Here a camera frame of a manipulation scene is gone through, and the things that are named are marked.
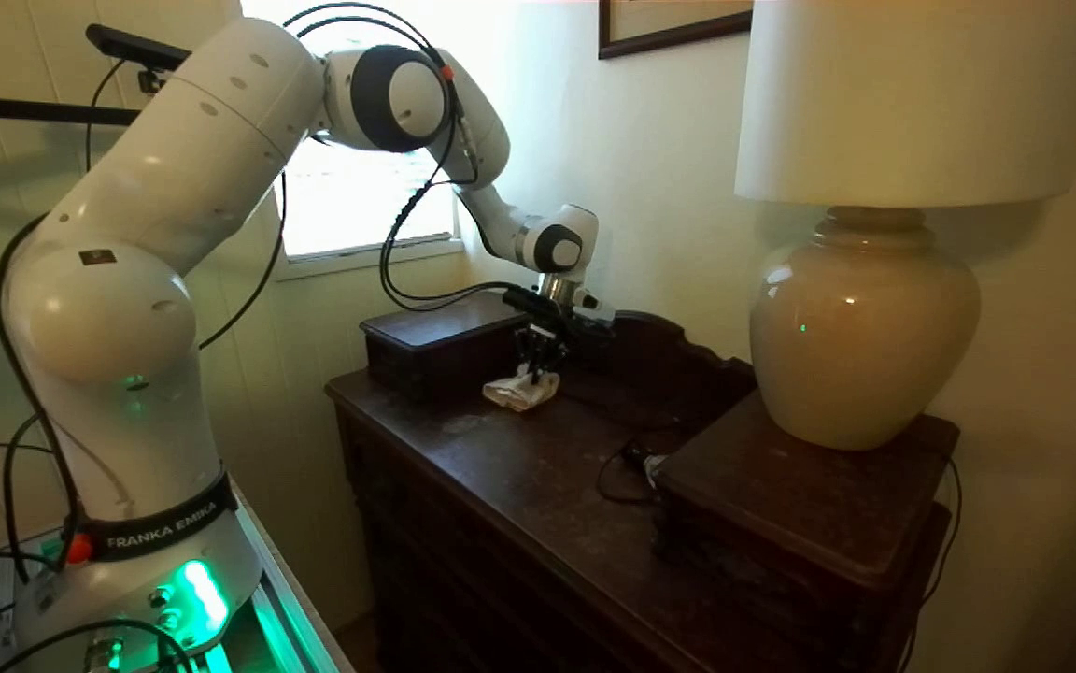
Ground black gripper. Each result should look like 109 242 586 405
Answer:
513 323 571 392

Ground white towel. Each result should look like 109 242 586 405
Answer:
479 361 565 416

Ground dark wooden box under lamp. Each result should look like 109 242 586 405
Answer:
655 392 962 673

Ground beige ceramic lamp white shade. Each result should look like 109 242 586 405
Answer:
732 0 1076 455

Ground dark wooden lidded box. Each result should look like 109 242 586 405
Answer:
360 293 553 405

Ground dark wooden dresser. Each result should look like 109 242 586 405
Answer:
325 293 962 673

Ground bright window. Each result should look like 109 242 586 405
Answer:
234 0 468 281

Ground dark framed picture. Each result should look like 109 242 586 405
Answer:
592 0 756 63

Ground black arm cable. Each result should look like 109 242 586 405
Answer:
271 0 530 319

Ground black exterior camera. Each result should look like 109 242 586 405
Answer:
83 17 195 74

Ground black base cables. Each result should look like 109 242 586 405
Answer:
0 406 83 592

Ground black camera stand bar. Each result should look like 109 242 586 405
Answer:
0 74 140 137

